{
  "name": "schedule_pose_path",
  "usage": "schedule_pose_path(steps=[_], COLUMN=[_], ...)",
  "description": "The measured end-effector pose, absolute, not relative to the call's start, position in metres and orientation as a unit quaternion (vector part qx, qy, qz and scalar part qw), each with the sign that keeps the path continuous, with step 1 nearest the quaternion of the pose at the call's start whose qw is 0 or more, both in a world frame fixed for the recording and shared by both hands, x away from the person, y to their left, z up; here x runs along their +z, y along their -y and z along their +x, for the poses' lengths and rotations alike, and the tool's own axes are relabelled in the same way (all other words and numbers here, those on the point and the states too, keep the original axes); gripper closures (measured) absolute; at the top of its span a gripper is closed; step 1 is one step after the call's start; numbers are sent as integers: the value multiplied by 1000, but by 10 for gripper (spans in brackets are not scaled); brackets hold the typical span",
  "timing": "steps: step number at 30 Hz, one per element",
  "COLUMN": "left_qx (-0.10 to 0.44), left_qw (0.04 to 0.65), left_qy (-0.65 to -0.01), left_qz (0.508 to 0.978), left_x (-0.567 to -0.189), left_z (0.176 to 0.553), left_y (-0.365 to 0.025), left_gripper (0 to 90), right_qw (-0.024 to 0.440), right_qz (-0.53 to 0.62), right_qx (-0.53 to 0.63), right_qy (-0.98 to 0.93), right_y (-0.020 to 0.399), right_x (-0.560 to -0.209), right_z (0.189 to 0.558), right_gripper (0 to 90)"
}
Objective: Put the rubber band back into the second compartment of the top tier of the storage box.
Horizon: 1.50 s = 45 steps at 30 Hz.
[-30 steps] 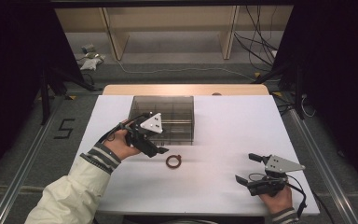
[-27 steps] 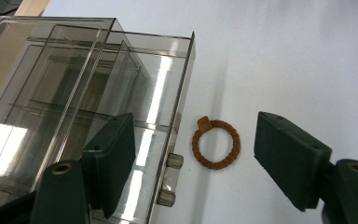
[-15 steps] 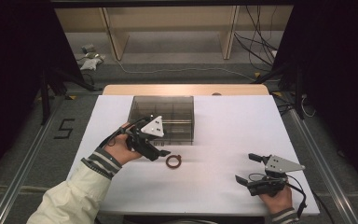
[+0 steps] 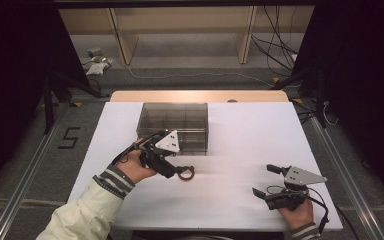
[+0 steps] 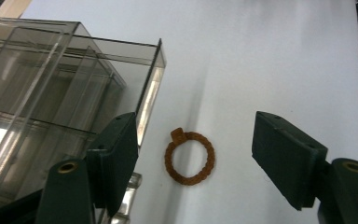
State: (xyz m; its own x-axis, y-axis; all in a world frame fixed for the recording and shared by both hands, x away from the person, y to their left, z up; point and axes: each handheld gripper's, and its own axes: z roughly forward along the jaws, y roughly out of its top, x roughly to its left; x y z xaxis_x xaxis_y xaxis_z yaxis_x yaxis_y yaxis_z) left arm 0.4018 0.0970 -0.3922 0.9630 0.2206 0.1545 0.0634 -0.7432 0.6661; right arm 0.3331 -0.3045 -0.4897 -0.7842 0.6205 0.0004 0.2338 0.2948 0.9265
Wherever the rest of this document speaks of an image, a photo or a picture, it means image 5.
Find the white table cover sheet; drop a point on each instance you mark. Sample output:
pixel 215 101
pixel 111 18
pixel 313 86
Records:
pixel 261 62

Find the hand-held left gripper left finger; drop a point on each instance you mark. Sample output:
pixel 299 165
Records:
pixel 112 161

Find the smoky clear acrylic drawer box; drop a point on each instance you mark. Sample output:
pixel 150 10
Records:
pixel 49 93

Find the light wooden table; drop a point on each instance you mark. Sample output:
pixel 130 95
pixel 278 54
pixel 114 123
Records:
pixel 12 7

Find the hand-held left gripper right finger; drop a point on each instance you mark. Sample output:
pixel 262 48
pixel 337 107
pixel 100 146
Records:
pixel 292 158

